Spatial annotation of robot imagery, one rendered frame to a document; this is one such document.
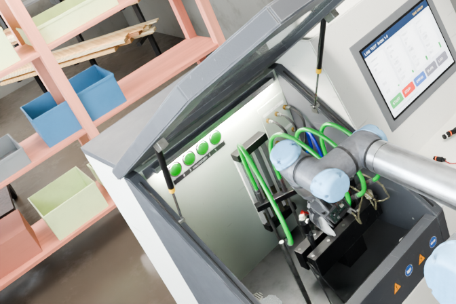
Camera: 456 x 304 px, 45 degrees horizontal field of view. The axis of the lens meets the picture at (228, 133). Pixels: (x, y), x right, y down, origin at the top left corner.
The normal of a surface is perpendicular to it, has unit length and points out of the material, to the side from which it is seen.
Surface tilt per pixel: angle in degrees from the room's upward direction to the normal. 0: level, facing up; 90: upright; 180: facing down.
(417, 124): 76
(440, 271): 83
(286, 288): 0
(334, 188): 96
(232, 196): 90
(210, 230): 90
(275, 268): 0
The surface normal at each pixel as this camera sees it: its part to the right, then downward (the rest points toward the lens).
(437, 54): 0.50, -0.03
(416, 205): -0.71, 0.57
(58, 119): 0.50, 0.25
